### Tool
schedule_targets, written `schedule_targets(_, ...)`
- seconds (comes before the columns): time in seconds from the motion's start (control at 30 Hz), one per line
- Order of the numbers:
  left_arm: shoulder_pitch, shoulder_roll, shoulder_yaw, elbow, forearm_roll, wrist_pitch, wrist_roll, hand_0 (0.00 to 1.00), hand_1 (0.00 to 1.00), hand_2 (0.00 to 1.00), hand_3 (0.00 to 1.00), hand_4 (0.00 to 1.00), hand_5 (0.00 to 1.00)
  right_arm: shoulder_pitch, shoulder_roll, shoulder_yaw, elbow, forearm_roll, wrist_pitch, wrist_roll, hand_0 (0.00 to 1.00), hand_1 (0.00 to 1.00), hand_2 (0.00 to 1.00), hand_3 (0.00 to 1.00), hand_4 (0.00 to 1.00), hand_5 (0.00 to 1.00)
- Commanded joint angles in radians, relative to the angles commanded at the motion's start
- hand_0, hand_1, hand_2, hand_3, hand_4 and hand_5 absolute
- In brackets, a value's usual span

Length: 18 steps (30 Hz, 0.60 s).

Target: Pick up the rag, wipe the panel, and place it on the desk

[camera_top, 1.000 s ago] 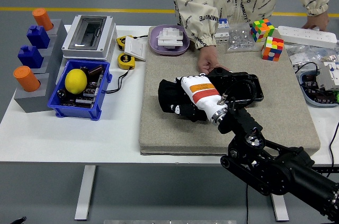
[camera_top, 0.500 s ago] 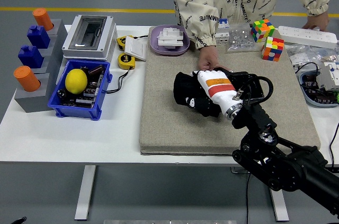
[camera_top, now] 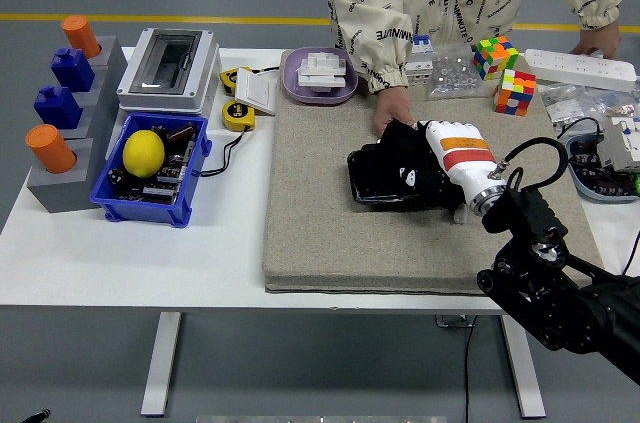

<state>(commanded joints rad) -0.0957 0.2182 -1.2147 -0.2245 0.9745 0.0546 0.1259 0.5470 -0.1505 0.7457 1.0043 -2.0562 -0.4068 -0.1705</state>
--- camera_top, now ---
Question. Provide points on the grey electrical enclosure box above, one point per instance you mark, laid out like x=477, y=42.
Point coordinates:
x=200, y=68

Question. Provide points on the blue plastic bin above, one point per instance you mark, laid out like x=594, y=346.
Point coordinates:
x=145, y=210

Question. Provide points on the grey stepped block holder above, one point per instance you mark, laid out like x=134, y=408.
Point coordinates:
x=65, y=193

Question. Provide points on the light blue tray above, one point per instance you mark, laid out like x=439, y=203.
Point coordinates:
x=585, y=191

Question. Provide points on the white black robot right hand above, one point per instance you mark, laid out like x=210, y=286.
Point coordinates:
x=465, y=158

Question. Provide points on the person's right forearm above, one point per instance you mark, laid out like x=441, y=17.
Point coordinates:
x=380, y=58

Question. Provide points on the grey-brown fabric mat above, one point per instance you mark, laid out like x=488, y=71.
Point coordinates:
x=325, y=218

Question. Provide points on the purple shallow tray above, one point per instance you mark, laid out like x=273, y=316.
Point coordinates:
x=292, y=85

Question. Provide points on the white plastic parts stack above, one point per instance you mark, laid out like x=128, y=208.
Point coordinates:
x=322, y=73

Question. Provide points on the person's left hand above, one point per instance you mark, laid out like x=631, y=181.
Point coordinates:
x=600, y=40

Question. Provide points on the clear bags of small parts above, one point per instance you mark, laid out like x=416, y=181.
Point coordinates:
x=565, y=108

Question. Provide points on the yellow lemon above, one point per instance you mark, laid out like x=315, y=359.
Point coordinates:
x=144, y=154

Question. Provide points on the black white robot left hand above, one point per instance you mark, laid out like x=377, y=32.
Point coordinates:
x=37, y=415

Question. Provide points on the multicoloured puzzle cube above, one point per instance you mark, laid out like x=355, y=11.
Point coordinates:
x=495, y=58
x=515, y=93

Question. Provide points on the white table leg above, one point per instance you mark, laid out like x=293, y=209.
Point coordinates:
x=160, y=368
x=527, y=383

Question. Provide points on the clear bag of metal nuts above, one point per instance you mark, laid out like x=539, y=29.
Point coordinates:
x=452, y=73

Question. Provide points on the yellow tape measure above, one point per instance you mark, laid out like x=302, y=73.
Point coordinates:
x=237, y=115
x=228, y=80

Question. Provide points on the person's right hand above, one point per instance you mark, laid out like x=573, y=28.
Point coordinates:
x=392, y=108

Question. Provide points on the orange cylinder peg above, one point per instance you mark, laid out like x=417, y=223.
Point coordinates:
x=80, y=35
x=48, y=148

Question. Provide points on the black rag with red patch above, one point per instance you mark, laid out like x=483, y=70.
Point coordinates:
x=400, y=143

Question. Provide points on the white power strip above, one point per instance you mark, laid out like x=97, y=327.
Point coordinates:
x=575, y=65

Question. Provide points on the white wall switch plate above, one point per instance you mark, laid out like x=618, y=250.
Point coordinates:
x=257, y=93

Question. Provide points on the grey under-table bracket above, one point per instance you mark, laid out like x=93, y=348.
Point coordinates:
x=452, y=323

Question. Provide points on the white blue circuit breaker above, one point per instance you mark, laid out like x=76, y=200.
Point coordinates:
x=420, y=68

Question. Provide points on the black glossy display panel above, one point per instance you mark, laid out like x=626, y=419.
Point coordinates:
x=370, y=173

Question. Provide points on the blue block peg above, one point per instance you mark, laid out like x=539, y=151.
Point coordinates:
x=58, y=108
x=73, y=70

